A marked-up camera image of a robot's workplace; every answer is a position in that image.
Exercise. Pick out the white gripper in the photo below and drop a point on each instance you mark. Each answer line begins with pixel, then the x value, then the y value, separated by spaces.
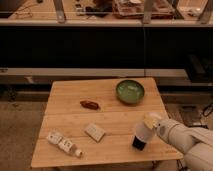
pixel 163 126

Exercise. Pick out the white ceramic cup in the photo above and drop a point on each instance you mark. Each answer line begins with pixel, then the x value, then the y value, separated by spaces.
pixel 143 133

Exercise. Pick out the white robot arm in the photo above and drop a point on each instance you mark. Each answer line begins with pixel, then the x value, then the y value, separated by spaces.
pixel 195 143

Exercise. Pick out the black eraser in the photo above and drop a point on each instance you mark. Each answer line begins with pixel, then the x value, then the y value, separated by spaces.
pixel 138 144

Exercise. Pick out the green bowl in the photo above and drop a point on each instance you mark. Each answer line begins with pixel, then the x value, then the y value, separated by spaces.
pixel 130 91

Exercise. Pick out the white rectangular sponge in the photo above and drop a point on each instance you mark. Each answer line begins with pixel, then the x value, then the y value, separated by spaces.
pixel 95 131

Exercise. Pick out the brown sausage-shaped object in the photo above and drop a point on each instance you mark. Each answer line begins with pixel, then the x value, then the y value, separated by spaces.
pixel 90 105

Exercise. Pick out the clear plastic bottle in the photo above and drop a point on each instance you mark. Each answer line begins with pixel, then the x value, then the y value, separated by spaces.
pixel 63 143

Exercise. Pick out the red tray on shelf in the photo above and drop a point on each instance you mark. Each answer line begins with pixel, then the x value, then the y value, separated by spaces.
pixel 134 9

